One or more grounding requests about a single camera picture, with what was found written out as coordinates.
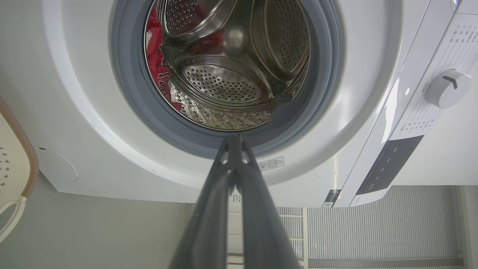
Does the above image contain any stainless steel washing machine drum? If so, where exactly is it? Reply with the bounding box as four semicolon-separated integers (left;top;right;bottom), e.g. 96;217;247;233
144;0;311;132

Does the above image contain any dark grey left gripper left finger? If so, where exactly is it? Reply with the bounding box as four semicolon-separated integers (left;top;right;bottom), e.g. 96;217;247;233
168;134;236;269

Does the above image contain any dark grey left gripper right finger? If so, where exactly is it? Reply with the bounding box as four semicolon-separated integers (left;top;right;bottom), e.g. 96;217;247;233
235;134;301;269

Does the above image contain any white oval filter access cover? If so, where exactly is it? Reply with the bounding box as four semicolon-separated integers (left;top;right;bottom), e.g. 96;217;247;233
37;147;79;183

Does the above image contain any black QR code sticker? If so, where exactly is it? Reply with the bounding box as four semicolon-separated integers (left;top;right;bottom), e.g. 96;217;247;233
322;189;342;208

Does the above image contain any white front-load washing machine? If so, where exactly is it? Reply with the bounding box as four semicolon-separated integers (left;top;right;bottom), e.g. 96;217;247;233
35;0;478;208

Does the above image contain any warning sticker with red triangle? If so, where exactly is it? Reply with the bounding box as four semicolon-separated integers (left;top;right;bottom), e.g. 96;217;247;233
258;156;285;172

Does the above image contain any grey rubber door gasket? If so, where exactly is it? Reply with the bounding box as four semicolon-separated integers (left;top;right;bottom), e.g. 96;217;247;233
110;0;344;160

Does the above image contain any red basketball jersey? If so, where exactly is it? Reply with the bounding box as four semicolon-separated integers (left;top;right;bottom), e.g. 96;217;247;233
145;7;184;112

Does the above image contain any cream perforated laundry basket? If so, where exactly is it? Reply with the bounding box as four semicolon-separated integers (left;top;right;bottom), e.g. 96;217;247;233
0;97;40;243

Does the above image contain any white control dial knob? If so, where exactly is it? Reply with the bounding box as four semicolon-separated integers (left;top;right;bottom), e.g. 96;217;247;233
425;69;472;109

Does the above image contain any white slatted panel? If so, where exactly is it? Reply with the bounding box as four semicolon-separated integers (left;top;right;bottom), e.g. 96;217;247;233
276;185;464;269

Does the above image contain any black washer touch panel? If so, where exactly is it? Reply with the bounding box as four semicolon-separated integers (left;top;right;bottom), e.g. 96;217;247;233
356;135;425;196

